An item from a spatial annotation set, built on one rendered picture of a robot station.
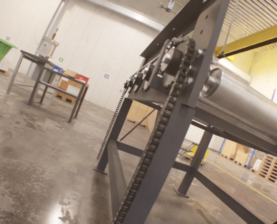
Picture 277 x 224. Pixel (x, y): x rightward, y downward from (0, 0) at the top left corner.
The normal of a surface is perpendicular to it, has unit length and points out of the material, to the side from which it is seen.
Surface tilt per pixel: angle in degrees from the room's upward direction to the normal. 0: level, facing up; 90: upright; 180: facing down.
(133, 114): 90
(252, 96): 76
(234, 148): 90
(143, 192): 90
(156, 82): 90
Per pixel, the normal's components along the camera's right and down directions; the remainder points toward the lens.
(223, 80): 0.21, -0.07
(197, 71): -0.91, -0.37
